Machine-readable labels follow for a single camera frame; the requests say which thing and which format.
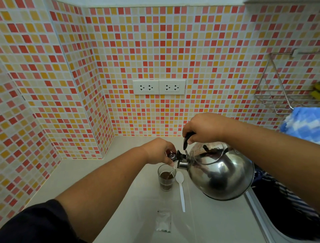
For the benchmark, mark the person's left hand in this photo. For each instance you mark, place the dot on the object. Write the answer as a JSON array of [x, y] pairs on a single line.
[[156, 151]]

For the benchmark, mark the person's right hand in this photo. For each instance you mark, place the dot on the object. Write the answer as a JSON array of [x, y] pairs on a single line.
[[207, 127]]

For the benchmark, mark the person's right fingers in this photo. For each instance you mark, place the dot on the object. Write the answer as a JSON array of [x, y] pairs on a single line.
[[189, 130]]

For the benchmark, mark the person's left fingers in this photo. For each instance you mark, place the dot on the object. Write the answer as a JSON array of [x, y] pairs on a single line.
[[170, 148]]

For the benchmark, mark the stainless steel kettle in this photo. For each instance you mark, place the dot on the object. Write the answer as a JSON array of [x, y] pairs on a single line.
[[225, 175]]

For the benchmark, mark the person's left forearm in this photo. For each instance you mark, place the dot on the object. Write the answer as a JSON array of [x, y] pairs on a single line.
[[105, 190]]

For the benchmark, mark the person's right forearm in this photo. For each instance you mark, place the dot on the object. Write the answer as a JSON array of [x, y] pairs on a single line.
[[275, 155]]

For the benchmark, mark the glass cup with coffee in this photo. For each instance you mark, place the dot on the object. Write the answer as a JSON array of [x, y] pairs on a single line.
[[166, 179]]

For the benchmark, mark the white plastic spoon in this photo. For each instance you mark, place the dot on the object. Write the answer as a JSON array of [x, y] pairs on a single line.
[[181, 192]]

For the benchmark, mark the empty clear sachet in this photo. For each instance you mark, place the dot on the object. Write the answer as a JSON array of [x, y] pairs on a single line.
[[163, 221]]

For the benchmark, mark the blue and white cloth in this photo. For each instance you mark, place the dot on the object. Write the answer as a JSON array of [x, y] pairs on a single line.
[[303, 124]]

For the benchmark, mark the dark striped cloth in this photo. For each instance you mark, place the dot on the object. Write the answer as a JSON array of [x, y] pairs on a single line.
[[287, 199]]

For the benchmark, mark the steel sink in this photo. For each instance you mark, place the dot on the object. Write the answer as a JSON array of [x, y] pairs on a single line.
[[275, 220]]

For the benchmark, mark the yellow sponge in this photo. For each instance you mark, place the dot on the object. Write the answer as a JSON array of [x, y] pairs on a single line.
[[316, 92]]

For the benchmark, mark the black sleeve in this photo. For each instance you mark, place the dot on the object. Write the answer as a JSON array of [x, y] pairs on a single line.
[[37, 222]]

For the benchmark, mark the white wall socket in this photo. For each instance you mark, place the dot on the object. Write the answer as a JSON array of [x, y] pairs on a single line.
[[172, 87], [145, 87]]

